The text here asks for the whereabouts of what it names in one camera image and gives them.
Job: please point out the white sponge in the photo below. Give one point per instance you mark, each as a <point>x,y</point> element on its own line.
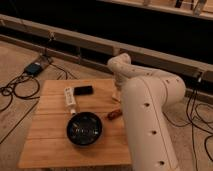
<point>116,97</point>

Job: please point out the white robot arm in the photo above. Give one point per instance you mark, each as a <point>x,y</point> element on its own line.
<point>143,93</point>

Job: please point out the black rectangular block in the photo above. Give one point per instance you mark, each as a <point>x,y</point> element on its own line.
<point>83,90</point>

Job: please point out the brown sausage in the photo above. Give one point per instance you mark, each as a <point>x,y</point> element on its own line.
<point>114,114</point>

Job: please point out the white bottle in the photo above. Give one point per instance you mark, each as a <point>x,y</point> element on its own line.
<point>70,99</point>

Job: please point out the black bowl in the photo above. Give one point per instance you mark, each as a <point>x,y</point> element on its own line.
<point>84,128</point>

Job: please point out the blue power adapter box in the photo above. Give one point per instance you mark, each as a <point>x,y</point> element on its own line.
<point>33,69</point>

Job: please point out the wooden table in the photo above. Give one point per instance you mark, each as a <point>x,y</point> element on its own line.
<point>47,145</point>

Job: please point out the long wooden floor beam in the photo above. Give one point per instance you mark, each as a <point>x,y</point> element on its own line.
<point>187,67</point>

